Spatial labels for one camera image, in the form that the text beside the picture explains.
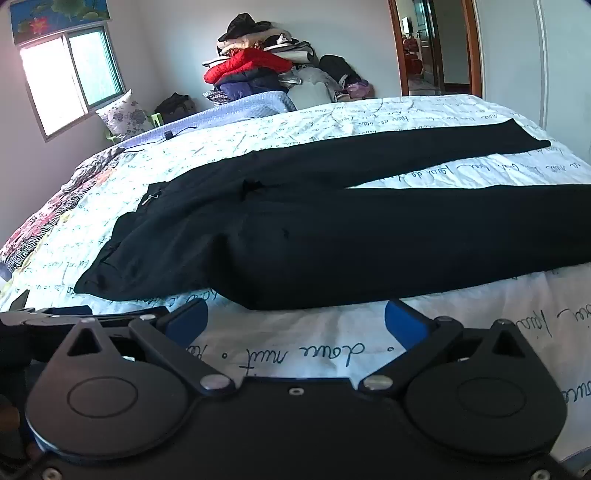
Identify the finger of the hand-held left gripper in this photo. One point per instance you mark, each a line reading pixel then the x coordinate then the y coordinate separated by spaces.
pixel 69 311

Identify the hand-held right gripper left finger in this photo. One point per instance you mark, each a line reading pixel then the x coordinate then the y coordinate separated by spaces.
pixel 187 321

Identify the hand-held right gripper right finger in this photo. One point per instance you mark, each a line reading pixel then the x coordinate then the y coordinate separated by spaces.
pixel 406 323

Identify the black pants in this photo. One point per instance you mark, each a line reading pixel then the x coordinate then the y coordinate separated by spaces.
pixel 351 235

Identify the floral striped bedsheet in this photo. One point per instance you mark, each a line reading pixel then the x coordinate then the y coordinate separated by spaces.
pixel 51 207

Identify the white script-print quilt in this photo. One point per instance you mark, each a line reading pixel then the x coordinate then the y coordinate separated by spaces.
pixel 300 353

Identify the floral pillow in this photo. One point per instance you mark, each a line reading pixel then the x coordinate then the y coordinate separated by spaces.
pixel 123 115

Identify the black bag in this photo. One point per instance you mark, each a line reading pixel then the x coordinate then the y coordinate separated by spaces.
pixel 175 107

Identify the folded light blue blanket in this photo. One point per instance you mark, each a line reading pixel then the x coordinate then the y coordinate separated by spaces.
pixel 240 108

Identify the sliding glass window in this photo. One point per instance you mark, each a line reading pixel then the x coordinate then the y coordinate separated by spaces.
pixel 69 78

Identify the pile of clothes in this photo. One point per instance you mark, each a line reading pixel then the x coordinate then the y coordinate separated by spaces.
pixel 258 69

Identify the wooden door frame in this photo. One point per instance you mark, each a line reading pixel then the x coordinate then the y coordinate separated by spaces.
pixel 472 46

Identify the white wall pipe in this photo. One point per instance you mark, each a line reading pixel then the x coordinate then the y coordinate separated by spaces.
pixel 544 60

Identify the lotus wall poster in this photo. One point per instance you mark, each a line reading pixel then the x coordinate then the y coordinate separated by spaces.
pixel 60 14

